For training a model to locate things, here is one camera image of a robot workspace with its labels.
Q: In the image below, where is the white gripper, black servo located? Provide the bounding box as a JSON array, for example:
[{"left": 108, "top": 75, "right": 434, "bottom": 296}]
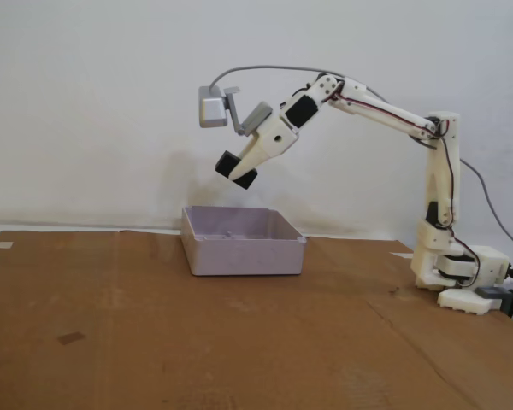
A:
[{"left": 229, "top": 87, "right": 326, "bottom": 180}]

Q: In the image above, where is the black rectangular block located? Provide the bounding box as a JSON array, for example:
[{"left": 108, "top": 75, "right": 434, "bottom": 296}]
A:
[{"left": 215, "top": 149, "right": 259, "bottom": 191}]

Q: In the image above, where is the pale lilac plastic box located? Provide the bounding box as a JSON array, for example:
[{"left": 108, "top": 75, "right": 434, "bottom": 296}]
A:
[{"left": 180, "top": 205, "right": 308, "bottom": 278}]

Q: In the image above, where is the silver webcam with clip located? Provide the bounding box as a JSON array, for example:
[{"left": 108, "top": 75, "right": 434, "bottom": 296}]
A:
[{"left": 198, "top": 85, "right": 274, "bottom": 137}]

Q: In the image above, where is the brown cardboard sheet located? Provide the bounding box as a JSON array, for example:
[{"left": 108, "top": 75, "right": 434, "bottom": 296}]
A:
[{"left": 0, "top": 229, "right": 513, "bottom": 410}]

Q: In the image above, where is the grey table clamp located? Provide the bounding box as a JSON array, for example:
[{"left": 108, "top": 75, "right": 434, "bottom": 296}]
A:
[{"left": 475, "top": 285, "right": 513, "bottom": 317}]

